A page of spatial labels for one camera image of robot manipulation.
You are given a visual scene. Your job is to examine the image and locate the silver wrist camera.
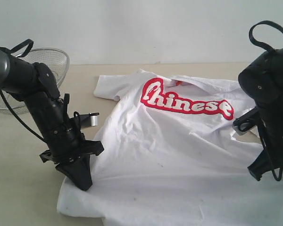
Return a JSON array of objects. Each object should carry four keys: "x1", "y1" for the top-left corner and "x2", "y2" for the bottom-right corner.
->
[
  {"x1": 232, "y1": 107, "x2": 259, "y2": 136},
  {"x1": 73, "y1": 112, "x2": 99, "y2": 129}
]

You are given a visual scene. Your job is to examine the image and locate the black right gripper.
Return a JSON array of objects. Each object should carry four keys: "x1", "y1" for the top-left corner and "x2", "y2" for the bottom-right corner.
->
[{"x1": 248, "y1": 147, "x2": 283, "y2": 181}]

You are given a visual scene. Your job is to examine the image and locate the metal wire mesh basket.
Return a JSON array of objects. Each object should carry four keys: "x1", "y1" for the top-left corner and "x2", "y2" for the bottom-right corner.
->
[{"x1": 0, "y1": 48, "x2": 70, "y2": 115}]

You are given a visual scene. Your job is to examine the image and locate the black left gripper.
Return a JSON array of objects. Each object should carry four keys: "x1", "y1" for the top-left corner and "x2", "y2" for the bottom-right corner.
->
[{"x1": 40, "y1": 132, "x2": 104, "y2": 191}]

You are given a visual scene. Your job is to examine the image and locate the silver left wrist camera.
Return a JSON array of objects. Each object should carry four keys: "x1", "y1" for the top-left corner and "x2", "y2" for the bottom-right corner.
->
[{"x1": 73, "y1": 112, "x2": 99, "y2": 129}]

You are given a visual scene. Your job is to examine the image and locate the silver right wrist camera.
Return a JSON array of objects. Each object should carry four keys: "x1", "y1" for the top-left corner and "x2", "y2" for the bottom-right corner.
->
[{"x1": 232, "y1": 107, "x2": 259, "y2": 136}]

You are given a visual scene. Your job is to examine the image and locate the white t-shirt red lettering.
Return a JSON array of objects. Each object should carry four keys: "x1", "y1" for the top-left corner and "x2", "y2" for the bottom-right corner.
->
[{"x1": 57, "y1": 70, "x2": 283, "y2": 226}]

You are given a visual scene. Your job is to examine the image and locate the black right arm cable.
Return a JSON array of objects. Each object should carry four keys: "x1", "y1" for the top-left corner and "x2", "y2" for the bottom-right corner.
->
[{"x1": 249, "y1": 20, "x2": 283, "y2": 182}]

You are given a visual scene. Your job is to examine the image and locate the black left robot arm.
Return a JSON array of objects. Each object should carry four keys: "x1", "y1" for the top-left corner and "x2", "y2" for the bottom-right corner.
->
[{"x1": 0, "y1": 48, "x2": 104, "y2": 191}]

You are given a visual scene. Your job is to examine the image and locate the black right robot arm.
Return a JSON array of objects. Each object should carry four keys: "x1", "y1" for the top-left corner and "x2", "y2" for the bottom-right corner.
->
[{"x1": 238, "y1": 48, "x2": 283, "y2": 181}]

